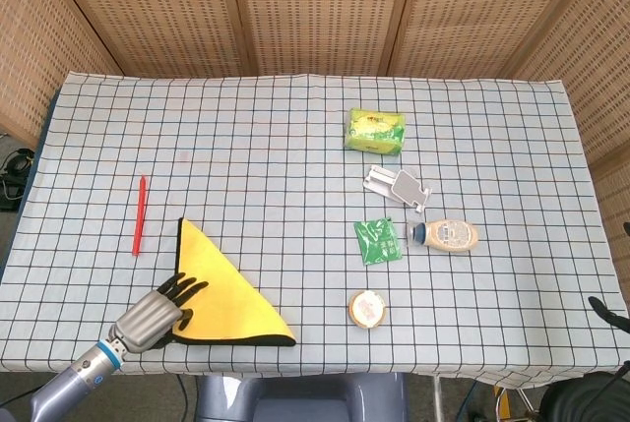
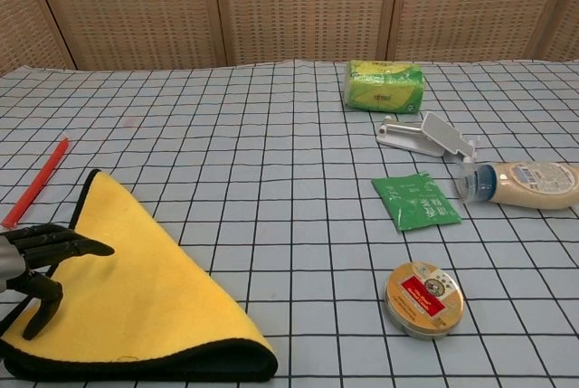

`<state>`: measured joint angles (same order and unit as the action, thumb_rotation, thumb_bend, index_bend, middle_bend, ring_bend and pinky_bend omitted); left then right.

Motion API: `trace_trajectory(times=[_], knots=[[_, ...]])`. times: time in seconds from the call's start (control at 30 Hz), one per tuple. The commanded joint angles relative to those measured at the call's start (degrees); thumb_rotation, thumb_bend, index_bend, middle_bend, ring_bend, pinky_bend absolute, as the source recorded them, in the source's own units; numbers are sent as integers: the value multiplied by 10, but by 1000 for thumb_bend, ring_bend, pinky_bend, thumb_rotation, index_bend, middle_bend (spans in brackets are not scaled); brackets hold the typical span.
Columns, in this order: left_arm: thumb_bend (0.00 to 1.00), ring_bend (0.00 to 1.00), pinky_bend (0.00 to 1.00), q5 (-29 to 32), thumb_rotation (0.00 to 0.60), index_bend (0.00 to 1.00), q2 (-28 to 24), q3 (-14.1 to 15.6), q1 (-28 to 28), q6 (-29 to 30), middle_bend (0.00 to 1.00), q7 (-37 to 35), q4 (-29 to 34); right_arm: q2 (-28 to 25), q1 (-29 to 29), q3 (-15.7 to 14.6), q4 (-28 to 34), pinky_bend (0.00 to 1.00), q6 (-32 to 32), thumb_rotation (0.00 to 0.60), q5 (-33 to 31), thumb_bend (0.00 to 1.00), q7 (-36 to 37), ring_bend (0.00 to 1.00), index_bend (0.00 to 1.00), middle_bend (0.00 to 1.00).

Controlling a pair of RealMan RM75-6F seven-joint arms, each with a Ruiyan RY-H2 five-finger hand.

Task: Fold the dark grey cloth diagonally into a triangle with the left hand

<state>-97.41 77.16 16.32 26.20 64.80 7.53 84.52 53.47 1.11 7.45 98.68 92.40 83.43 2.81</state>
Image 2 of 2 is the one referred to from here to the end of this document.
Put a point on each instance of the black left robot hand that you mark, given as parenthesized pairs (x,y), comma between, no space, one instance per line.
(45,250)

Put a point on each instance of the grey and yellow cloth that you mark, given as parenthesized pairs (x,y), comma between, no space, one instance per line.
(145,297)

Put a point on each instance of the red plastic sealing stick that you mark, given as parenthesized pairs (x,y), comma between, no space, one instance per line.
(38,182)

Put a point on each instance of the checkered grid tablecloth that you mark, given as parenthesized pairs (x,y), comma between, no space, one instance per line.
(289,157)

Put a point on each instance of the woven rattan folding screen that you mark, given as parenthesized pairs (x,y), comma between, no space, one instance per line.
(289,3)

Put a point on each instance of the green tea sachet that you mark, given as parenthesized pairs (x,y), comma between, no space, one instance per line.
(414,200)

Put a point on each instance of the green tissue pack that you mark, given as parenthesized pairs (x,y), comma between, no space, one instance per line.
(384,87)

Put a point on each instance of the round gold lozenge tin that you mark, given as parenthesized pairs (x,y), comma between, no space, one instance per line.
(423,302)

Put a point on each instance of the white folding phone stand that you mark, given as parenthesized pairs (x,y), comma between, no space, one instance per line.
(425,137)

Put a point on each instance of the cream squeeze bottle blue cap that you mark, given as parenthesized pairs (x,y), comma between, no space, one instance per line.
(524,184)

